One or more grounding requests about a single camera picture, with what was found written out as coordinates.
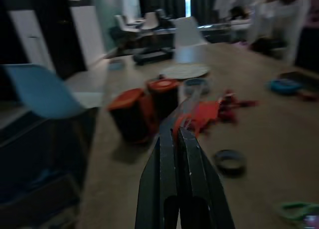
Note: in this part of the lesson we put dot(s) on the blue round bowl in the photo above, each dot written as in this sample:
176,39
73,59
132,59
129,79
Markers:
284,85

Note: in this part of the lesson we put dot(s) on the small blue dish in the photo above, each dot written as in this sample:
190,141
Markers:
116,64

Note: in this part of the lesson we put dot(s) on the light blue plastic chair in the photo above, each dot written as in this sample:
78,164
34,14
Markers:
42,92

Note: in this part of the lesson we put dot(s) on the person in white coat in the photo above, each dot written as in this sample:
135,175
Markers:
274,22

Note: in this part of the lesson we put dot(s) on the black low stand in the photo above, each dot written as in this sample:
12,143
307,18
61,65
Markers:
153,56

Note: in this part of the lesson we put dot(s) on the black canister with orange lid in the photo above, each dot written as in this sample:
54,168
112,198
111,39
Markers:
163,95
132,115

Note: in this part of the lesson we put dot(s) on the red cloth pile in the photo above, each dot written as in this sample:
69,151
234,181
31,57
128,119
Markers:
219,109

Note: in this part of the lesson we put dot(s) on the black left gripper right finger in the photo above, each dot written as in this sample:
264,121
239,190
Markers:
197,169

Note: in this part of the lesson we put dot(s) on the white shell chair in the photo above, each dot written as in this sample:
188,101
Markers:
188,33

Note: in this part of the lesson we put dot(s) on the black tape roll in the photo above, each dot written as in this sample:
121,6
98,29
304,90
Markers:
230,163

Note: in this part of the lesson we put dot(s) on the round beige woven mat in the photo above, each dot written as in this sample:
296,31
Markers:
185,71

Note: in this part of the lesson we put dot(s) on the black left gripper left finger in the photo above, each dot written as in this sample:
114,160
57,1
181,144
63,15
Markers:
159,169

